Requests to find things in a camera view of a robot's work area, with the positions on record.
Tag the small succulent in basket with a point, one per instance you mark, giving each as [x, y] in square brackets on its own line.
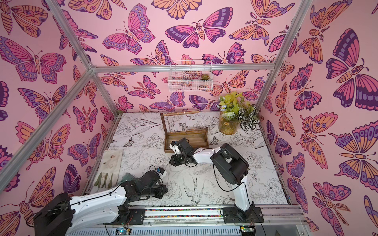
[205, 77]

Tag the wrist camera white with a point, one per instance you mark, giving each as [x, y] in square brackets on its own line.
[161, 172]
[175, 147]

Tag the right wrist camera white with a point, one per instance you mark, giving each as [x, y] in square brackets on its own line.
[175, 147]

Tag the wooden jewelry display stand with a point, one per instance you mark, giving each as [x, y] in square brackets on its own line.
[198, 137]

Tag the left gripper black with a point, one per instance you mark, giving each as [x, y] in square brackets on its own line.
[162, 187]

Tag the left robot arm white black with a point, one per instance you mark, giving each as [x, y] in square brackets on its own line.
[65, 214]

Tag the glass vase with plants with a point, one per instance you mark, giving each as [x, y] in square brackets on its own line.
[236, 112]

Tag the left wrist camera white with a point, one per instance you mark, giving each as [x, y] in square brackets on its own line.
[161, 172]

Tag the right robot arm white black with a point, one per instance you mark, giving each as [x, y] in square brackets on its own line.
[233, 168]

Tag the white wire wall basket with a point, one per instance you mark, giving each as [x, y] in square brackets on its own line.
[186, 75]

